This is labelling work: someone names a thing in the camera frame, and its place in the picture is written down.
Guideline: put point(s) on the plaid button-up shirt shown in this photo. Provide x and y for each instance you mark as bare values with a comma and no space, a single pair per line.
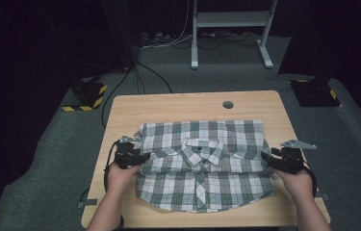
175,141

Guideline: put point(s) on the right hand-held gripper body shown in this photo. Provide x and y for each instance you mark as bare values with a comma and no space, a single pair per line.
292,157

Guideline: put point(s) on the person's right hand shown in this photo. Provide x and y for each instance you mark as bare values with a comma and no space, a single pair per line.
296,183

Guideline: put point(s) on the power strip with plugs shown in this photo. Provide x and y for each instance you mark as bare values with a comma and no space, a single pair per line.
155,38

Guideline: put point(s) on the black base with yellow stripes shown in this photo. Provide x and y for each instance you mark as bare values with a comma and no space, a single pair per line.
316,93
86,94

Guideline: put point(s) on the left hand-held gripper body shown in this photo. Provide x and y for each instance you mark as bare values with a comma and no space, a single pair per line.
126,154

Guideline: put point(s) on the grey table bracket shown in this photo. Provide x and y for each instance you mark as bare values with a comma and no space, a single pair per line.
324,195
86,202

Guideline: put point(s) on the dark upright pole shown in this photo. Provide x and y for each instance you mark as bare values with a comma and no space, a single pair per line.
122,32

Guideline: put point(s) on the white metal stand frame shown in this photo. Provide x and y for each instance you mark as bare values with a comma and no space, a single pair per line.
232,19

